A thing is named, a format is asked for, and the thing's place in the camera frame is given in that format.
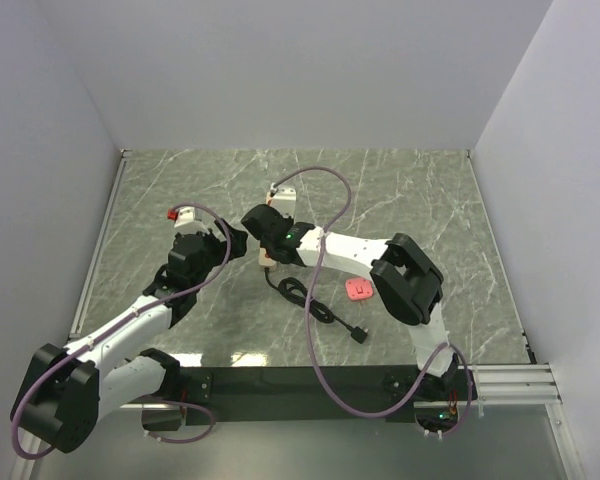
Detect beige power strip red sockets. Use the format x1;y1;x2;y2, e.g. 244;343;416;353
258;240;279;270

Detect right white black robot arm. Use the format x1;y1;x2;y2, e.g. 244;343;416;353
241;204;466;401

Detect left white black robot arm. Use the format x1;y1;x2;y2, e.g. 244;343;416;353
10;221;248;459

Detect pink square plug adapter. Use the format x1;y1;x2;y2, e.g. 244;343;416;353
345;277;374;301

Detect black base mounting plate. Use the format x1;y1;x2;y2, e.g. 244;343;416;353
154;365;478;423

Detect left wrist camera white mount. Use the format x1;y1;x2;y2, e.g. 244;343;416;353
167;207;207;235

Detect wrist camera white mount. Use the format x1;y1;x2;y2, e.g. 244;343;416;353
265;185;297;219
167;207;207;235

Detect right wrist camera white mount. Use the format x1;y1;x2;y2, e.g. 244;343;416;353
265;185;297;219

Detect black power strip cord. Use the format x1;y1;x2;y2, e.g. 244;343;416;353
262;268;370;346

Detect aluminium extrusion rail front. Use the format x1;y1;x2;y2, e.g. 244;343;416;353
129;365;560;418

